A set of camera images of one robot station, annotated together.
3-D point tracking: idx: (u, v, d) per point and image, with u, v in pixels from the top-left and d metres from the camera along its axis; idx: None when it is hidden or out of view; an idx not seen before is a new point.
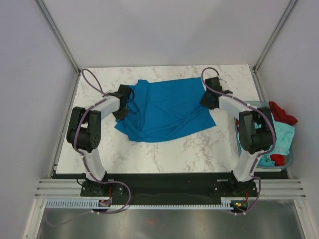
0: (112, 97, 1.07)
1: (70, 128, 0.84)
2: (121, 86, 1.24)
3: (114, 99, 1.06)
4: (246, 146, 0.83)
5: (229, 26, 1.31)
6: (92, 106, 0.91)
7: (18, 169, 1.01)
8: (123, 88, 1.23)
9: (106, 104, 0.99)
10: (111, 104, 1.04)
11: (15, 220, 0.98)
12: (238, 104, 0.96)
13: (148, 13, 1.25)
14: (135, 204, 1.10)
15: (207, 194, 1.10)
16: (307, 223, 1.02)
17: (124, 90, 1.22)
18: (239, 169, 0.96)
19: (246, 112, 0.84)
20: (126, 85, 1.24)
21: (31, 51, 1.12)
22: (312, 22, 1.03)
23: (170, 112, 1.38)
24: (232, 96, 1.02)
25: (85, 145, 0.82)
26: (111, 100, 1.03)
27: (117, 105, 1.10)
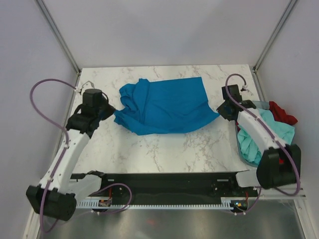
0: (76, 136, 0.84)
1: (35, 208, 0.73)
2: (84, 97, 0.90)
3: (77, 138, 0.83)
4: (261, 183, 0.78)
5: (229, 25, 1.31)
6: (50, 181, 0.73)
7: (18, 169, 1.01)
8: (87, 100, 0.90)
9: (68, 158, 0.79)
10: (78, 148, 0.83)
11: (15, 220, 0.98)
12: (263, 131, 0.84)
13: (148, 13, 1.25)
14: (135, 203, 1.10)
15: (207, 194, 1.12)
16: (308, 224, 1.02)
17: (90, 102, 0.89)
18: (245, 179, 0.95)
19: (273, 152, 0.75)
20: (91, 94, 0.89)
21: (31, 51, 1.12)
22: (312, 22, 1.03)
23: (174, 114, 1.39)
24: (256, 117, 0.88)
25: (59, 218, 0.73)
26: (73, 145, 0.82)
27: (85, 138, 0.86)
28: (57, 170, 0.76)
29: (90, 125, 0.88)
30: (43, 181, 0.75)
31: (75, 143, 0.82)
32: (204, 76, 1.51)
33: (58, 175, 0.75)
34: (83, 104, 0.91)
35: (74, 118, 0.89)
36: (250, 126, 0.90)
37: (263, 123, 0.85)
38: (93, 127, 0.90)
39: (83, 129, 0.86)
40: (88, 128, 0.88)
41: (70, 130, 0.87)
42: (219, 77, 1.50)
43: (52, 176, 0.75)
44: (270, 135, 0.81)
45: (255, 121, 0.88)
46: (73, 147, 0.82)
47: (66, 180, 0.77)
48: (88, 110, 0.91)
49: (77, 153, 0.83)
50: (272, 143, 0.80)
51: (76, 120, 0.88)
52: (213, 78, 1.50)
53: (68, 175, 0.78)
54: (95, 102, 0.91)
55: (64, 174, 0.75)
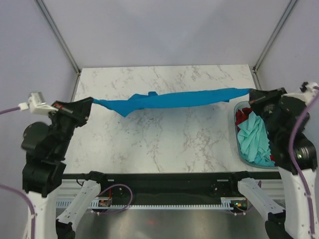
0: (39, 199, 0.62)
1: None
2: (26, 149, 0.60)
3: (45, 203, 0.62)
4: (268, 231, 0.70)
5: (229, 25, 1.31)
6: None
7: (18, 169, 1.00)
8: (35, 154, 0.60)
9: (41, 224, 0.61)
10: (49, 208, 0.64)
11: (15, 220, 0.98)
12: (304, 214, 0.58)
13: (148, 13, 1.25)
14: (136, 204, 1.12)
15: (207, 194, 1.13)
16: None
17: (39, 150, 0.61)
18: (245, 193, 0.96)
19: None
20: (34, 147, 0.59)
21: (31, 51, 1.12)
22: (311, 22, 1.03)
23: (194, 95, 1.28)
24: (310, 194, 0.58)
25: None
26: (40, 211, 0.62)
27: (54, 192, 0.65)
28: (34, 236, 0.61)
29: (51, 179, 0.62)
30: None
31: (42, 208, 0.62)
32: (204, 76, 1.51)
33: None
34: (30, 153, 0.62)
35: (29, 179, 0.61)
36: (288, 182, 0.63)
37: (312, 208, 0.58)
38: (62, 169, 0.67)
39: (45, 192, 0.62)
40: (48, 181, 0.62)
41: (29, 192, 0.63)
42: (220, 77, 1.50)
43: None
44: (310, 226, 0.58)
45: (304, 198, 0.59)
46: (42, 212, 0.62)
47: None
48: (38, 163, 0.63)
49: (50, 216, 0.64)
50: (306, 235, 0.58)
51: (31, 178, 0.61)
52: (213, 78, 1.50)
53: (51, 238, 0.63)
54: (46, 146, 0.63)
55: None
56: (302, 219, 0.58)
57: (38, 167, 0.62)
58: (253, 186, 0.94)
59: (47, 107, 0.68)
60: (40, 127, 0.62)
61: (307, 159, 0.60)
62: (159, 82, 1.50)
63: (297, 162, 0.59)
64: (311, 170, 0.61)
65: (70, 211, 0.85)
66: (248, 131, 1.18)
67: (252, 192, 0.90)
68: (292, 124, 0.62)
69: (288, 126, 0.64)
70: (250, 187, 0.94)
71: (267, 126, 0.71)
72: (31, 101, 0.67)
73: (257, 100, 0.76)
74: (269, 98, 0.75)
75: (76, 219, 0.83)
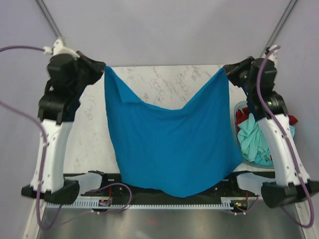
0: (51, 129, 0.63)
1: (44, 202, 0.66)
2: (49, 73, 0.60)
3: (57, 132, 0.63)
4: (263, 195, 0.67)
5: (229, 26, 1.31)
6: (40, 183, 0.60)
7: (18, 169, 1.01)
8: (56, 77, 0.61)
9: (51, 158, 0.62)
10: (60, 141, 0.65)
11: (15, 221, 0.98)
12: (286, 157, 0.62)
13: (148, 14, 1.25)
14: (136, 204, 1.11)
15: (207, 194, 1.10)
16: (303, 211, 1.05)
17: (59, 77, 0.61)
18: (245, 183, 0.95)
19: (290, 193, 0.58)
20: (59, 68, 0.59)
21: (31, 52, 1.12)
22: (312, 23, 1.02)
23: (202, 139, 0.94)
24: (285, 134, 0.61)
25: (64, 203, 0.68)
26: (53, 141, 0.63)
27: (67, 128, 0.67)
28: (44, 168, 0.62)
29: (67, 108, 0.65)
30: (34, 182, 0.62)
31: (54, 138, 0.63)
32: (204, 76, 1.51)
33: (47, 176, 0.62)
34: (51, 80, 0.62)
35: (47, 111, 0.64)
36: (270, 138, 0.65)
37: (290, 146, 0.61)
38: (72, 108, 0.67)
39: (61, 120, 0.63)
40: (65, 112, 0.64)
41: (43, 121, 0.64)
42: None
43: (41, 178, 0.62)
44: (295, 166, 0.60)
45: (281, 140, 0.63)
46: (53, 143, 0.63)
47: (59, 179, 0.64)
48: (61, 88, 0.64)
49: (61, 146, 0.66)
50: (293, 177, 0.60)
51: (47, 106, 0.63)
52: None
53: (58, 172, 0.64)
54: (68, 75, 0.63)
55: (53, 175, 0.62)
56: (285, 162, 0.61)
57: (54, 97, 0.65)
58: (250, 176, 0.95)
59: (68, 52, 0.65)
60: (66, 57, 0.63)
61: (277, 108, 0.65)
62: (159, 82, 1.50)
63: (268, 108, 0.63)
64: (281, 115, 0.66)
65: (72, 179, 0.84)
66: (248, 131, 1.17)
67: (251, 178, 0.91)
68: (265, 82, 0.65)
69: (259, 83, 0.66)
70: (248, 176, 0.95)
71: (246, 87, 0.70)
72: (58, 43, 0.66)
73: (233, 70, 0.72)
74: (244, 63, 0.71)
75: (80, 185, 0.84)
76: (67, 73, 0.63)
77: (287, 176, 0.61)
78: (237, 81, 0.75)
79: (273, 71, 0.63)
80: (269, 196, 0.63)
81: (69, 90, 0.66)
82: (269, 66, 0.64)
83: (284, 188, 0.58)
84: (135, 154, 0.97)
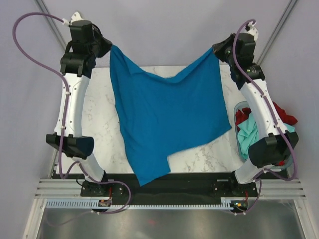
0: (74, 80, 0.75)
1: (68, 153, 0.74)
2: (72, 33, 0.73)
3: (78, 83, 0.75)
4: (251, 152, 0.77)
5: (229, 26, 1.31)
6: (64, 128, 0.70)
7: (18, 169, 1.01)
8: (77, 36, 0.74)
9: (72, 106, 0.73)
10: (80, 95, 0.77)
11: (15, 221, 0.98)
12: (265, 112, 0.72)
13: (148, 14, 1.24)
14: (135, 204, 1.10)
15: (207, 194, 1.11)
16: (303, 211, 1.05)
17: (79, 36, 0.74)
18: (243, 172, 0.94)
19: (271, 142, 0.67)
20: (80, 27, 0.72)
21: (31, 52, 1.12)
22: (311, 23, 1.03)
23: (186, 108, 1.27)
24: (263, 93, 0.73)
25: (82, 156, 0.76)
26: (75, 90, 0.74)
27: (86, 86, 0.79)
28: (66, 116, 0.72)
29: (86, 64, 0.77)
30: (58, 129, 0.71)
31: (76, 88, 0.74)
32: None
33: (69, 122, 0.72)
34: (73, 41, 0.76)
35: (69, 65, 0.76)
36: (251, 100, 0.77)
37: (268, 103, 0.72)
38: (89, 65, 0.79)
39: (81, 72, 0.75)
40: (84, 67, 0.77)
41: (65, 74, 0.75)
42: None
43: (64, 123, 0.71)
44: (273, 119, 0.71)
45: (261, 99, 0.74)
46: (75, 93, 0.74)
47: (78, 126, 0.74)
48: (81, 47, 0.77)
49: (80, 98, 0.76)
50: (272, 128, 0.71)
51: (69, 62, 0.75)
52: None
53: (78, 119, 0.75)
54: (87, 37, 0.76)
55: (75, 121, 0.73)
56: (265, 117, 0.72)
57: (75, 56, 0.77)
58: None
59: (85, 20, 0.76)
60: (85, 21, 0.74)
61: (255, 74, 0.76)
62: None
63: (247, 75, 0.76)
64: (260, 80, 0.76)
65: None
66: (248, 131, 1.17)
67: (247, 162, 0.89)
68: (244, 53, 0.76)
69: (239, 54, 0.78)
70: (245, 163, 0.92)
71: (230, 61, 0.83)
72: (76, 15, 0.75)
73: (218, 48, 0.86)
74: (229, 41, 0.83)
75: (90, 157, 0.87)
76: (86, 36, 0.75)
77: (268, 128, 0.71)
78: (224, 57, 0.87)
79: (251, 44, 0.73)
80: (256, 150, 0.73)
81: (86, 50, 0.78)
82: (249, 38, 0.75)
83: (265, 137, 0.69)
84: (131, 107, 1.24)
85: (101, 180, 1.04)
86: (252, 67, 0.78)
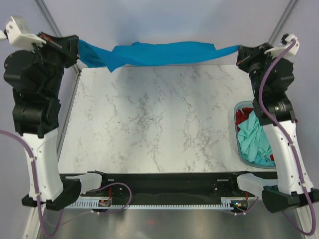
0: (36, 142, 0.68)
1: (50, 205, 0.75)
2: (11, 82, 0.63)
3: (41, 145, 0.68)
4: (268, 202, 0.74)
5: (230, 25, 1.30)
6: (39, 194, 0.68)
7: (18, 170, 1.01)
8: (21, 84, 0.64)
9: (42, 170, 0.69)
10: (47, 153, 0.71)
11: (15, 221, 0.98)
12: (292, 166, 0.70)
13: (148, 14, 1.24)
14: (135, 204, 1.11)
15: (207, 194, 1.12)
16: (303, 212, 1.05)
17: (24, 85, 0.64)
18: (245, 185, 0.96)
19: (293, 202, 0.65)
20: (18, 77, 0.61)
21: None
22: (313, 23, 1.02)
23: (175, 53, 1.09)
24: (291, 143, 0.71)
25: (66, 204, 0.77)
26: (40, 155, 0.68)
27: (51, 135, 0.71)
28: (38, 181, 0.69)
29: (47, 115, 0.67)
30: (32, 194, 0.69)
31: (40, 152, 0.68)
32: (204, 76, 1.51)
33: (44, 187, 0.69)
34: (19, 90, 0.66)
35: (24, 122, 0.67)
36: (276, 145, 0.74)
37: (296, 155, 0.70)
38: (53, 114, 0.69)
39: (41, 132, 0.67)
40: (45, 120, 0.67)
41: (23, 135, 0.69)
42: (220, 77, 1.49)
43: (37, 190, 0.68)
44: (300, 176, 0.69)
45: (287, 147, 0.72)
46: (40, 156, 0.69)
47: (55, 186, 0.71)
48: (33, 95, 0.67)
49: (50, 155, 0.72)
50: (297, 186, 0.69)
51: (22, 116, 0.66)
52: (213, 78, 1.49)
53: (52, 181, 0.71)
54: (34, 78, 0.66)
55: (49, 185, 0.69)
56: (291, 171, 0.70)
57: (29, 106, 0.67)
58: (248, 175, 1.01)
59: (28, 37, 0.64)
60: (25, 62, 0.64)
61: (283, 114, 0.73)
62: (160, 82, 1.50)
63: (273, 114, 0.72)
64: (288, 121, 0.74)
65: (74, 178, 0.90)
66: (248, 131, 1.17)
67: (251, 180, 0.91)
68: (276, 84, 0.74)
69: (270, 83, 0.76)
70: (248, 178, 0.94)
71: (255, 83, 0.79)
72: (11, 27, 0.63)
73: (243, 60, 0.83)
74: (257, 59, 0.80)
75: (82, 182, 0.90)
76: (31, 78, 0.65)
77: (292, 184, 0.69)
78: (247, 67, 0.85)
79: (289, 78, 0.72)
80: (274, 202, 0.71)
81: (41, 96, 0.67)
82: (285, 71, 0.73)
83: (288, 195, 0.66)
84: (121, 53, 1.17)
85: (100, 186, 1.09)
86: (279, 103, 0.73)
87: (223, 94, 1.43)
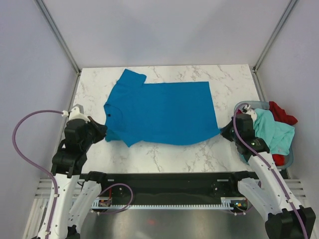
0: (64, 179, 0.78)
1: None
2: (65, 134, 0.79)
3: (67, 183, 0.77)
4: (268, 231, 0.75)
5: (230, 25, 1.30)
6: (48, 234, 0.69)
7: (18, 170, 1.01)
8: (71, 138, 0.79)
9: (59, 208, 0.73)
10: (70, 192, 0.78)
11: (15, 221, 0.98)
12: (275, 185, 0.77)
13: (148, 14, 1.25)
14: (135, 204, 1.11)
15: (207, 194, 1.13)
16: None
17: (73, 138, 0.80)
18: (247, 192, 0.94)
19: (287, 220, 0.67)
20: (73, 131, 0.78)
21: (31, 51, 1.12)
22: (313, 22, 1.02)
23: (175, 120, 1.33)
24: (270, 167, 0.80)
25: None
26: (63, 191, 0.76)
27: (76, 180, 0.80)
28: (52, 220, 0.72)
29: (78, 164, 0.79)
30: (41, 235, 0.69)
31: (65, 189, 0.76)
32: (204, 76, 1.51)
33: (55, 226, 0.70)
34: (66, 141, 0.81)
35: (59, 164, 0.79)
36: (260, 173, 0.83)
37: (277, 176, 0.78)
38: (80, 164, 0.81)
39: (71, 173, 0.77)
40: (76, 167, 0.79)
41: (55, 175, 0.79)
42: (219, 77, 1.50)
43: (48, 228, 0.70)
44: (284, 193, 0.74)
45: (268, 172, 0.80)
46: (63, 193, 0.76)
47: (65, 229, 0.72)
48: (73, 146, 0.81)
49: (69, 198, 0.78)
50: (285, 203, 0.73)
51: (61, 161, 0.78)
52: (213, 78, 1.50)
53: (64, 222, 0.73)
54: (80, 135, 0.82)
55: (60, 224, 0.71)
56: (276, 191, 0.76)
57: (67, 154, 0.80)
58: (253, 186, 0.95)
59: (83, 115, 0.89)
60: (79, 122, 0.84)
61: (261, 148, 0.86)
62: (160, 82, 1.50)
63: (252, 148, 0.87)
64: (265, 152, 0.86)
65: (73, 214, 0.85)
66: None
67: (253, 192, 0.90)
68: (246, 128, 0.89)
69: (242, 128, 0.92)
70: (250, 187, 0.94)
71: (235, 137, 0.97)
72: (75, 109, 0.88)
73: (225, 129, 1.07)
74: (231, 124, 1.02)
75: (82, 213, 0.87)
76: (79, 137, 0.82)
77: (280, 203, 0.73)
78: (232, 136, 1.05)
79: (250, 120, 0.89)
80: (273, 229, 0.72)
81: (79, 149, 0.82)
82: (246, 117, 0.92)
83: (280, 215, 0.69)
84: (123, 101, 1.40)
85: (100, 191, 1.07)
86: (257, 144, 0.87)
87: (223, 94, 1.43)
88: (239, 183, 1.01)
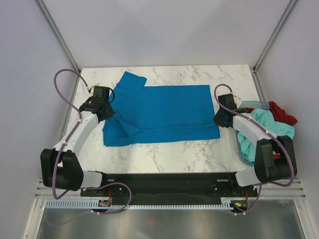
0: (88, 115, 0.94)
1: (45, 174, 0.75)
2: (95, 90, 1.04)
3: (90, 116, 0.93)
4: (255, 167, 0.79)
5: (230, 25, 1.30)
6: (65, 144, 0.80)
7: (18, 169, 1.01)
8: (99, 92, 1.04)
9: (79, 131, 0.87)
10: (87, 126, 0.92)
11: (15, 221, 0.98)
12: (254, 127, 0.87)
13: (148, 14, 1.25)
14: (135, 204, 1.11)
15: (207, 194, 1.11)
16: (303, 211, 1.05)
17: (99, 93, 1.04)
18: (244, 177, 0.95)
19: (265, 141, 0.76)
20: (101, 87, 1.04)
21: (31, 52, 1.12)
22: (313, 22, 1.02)
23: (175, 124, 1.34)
24: (248, 118, 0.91)
25: (67, 188, 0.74)
26: (85, 121, 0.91)
27: (95, 121, 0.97)
28: (71, 137, 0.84)
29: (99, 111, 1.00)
30: (58, 145, 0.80)
31: (87, 120, 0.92)
32: (204, 76, 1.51)
33: (72, 141, 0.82)
34: (94, 95, 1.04)
35: (86, 104, 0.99)
36: (243, 127, 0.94)
37: (254, 122, 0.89)
38: (101, 113, 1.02)
39: (94, 110, 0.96)
40: (98, 113, 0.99)
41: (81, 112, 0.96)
42: (219, 77, 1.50)
43: (67, 140, 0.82)
44: (261, 130, 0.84)
45: (248, 122, 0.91)
46: (85, 122, 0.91)
47: (76, 149, 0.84)
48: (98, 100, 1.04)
49: (86, 130, 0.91)
50: (264, 136, 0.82)
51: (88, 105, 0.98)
52: (213, 78, 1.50)
53: (79, 143, 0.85)
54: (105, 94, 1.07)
55: (77, 141, 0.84)
56: (255, 131, 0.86)
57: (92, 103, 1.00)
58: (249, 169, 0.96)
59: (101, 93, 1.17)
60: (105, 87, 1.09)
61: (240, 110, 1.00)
62: (160, 82, 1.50)
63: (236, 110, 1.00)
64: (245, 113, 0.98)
65: None
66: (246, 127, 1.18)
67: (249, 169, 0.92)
68: (228, 102, 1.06)
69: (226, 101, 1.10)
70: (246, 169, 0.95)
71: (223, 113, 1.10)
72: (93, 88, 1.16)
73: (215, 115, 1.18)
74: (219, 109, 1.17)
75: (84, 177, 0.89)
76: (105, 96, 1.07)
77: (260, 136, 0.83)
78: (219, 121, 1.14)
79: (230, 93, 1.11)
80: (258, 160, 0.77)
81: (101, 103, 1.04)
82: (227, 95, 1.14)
83: (260, 140, 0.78)
84: (124, 104, 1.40)
85: (99, 185, 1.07)
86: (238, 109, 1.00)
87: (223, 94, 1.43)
88: (236, 174, 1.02)
